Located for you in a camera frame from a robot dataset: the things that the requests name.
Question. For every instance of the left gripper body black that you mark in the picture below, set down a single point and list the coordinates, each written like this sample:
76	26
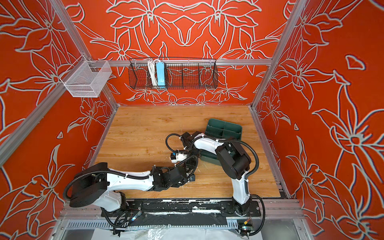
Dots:
174	185

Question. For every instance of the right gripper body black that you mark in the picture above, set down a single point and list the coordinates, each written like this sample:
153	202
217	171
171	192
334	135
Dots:
194	153

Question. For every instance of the green compartment tray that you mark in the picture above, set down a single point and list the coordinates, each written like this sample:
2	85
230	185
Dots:
222	130

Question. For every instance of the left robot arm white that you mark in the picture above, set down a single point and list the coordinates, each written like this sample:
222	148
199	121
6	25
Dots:
103	187

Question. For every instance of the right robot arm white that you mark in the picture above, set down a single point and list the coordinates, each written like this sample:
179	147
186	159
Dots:
237	158

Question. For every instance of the blue white box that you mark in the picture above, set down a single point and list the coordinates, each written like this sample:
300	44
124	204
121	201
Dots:
160	68

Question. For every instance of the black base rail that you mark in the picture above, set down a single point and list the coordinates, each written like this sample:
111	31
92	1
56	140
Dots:
183	213

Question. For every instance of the black wire wall basket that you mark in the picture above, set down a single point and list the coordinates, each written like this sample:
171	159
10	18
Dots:
180	73

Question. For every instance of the clear plastic wall bin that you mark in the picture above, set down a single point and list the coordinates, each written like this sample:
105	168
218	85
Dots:
87	79

